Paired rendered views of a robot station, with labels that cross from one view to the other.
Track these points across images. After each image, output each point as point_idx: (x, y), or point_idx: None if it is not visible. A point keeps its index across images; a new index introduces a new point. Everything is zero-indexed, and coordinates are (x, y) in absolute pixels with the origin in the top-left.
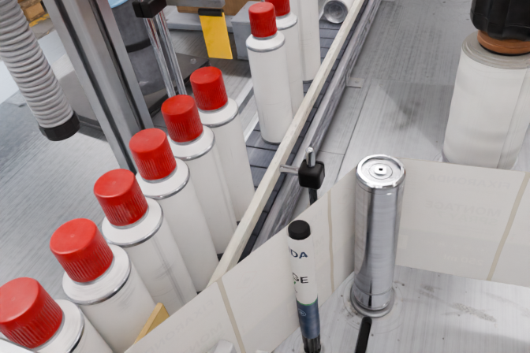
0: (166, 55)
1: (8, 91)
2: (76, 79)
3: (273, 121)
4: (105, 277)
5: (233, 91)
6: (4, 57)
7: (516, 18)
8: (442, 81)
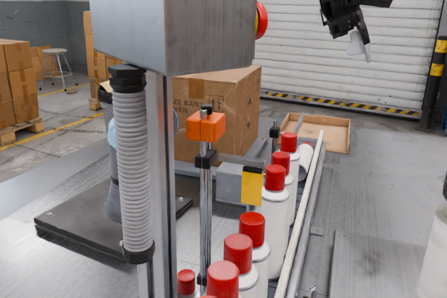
0: None
1: (10, 207)
2: (78, 204)
3: (270, 259)
4: None
5: (215, 227)
6: (125, 191)
7: None
8: (386, 237)
